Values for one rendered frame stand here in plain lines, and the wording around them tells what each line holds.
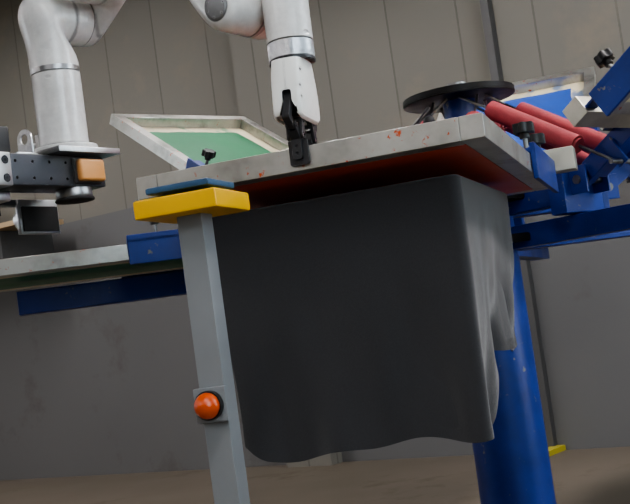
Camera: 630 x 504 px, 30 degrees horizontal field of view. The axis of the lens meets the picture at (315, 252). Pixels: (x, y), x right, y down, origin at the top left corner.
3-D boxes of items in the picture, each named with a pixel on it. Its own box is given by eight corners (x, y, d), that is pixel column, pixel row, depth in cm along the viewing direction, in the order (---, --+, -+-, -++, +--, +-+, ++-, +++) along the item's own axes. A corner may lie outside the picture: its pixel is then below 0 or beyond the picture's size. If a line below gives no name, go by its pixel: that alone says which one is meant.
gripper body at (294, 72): (281, 65, 193) (289, 132, 192) (258, 53, 184) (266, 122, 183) (323, 56, 191) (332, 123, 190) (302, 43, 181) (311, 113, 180)
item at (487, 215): (498, 437, 184) (460, 173, 187) (475, 439, 186) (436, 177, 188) (538, 405, 228) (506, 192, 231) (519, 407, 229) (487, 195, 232)
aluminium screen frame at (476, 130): (485, 136, 175) (482, 112, 175) (138, 200, 193) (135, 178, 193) (553, 188, 249) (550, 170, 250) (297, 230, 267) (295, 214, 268)
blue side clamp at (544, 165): (539, 177, 220) (533, 141, 221) (513, 182, 222) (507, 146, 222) (559, 192, 248) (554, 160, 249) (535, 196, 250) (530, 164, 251)
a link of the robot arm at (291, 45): (279, 54, 194) (281, 71, 193) (260, 43, 185) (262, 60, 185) (322, 45, 191) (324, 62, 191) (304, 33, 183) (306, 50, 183)
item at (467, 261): (497, 443, 182) (457, 172, 185) (233, 470, 196) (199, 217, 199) (500, 440, 185) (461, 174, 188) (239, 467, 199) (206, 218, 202)
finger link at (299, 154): (287, 125, 185) (292, 167, 184) (280, 122, 182) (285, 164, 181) (306, 122, 184) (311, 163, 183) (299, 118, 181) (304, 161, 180)
